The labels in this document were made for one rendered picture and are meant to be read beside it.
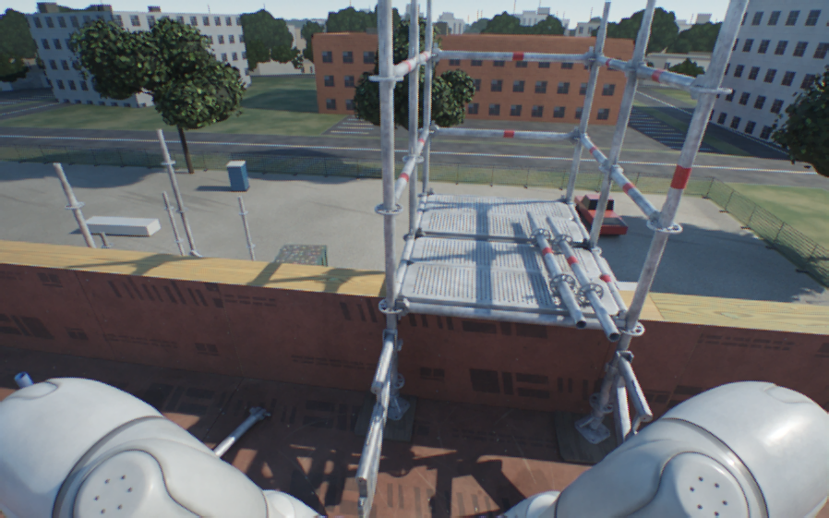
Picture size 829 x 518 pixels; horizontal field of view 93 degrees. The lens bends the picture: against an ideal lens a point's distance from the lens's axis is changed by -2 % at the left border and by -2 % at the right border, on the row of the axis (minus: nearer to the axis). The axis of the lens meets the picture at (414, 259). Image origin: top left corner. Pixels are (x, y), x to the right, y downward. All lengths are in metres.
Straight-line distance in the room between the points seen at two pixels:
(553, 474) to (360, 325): 1.21
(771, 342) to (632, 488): 2.15
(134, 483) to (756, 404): 0.60
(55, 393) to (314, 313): 1.75
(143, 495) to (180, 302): 2.23
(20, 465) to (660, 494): 0.57
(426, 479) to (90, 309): 2.19
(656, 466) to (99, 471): 0.46
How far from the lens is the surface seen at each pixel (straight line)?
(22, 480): 0.55
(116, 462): 0.44
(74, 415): 0.55
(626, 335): 2.08
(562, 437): 2.45
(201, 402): 2.76
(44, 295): 3.27
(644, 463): 0.44
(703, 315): 2.41
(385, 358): 1.89
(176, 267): 2.64
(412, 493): 2.18
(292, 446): 2.39
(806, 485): 0.57
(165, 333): 2.86
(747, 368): 2.63
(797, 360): 2.70
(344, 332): 2.27
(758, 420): 0.55
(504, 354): 2.23
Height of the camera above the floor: 1.89
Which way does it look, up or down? 30 degrees down
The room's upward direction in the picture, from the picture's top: 1 degrees clockwise
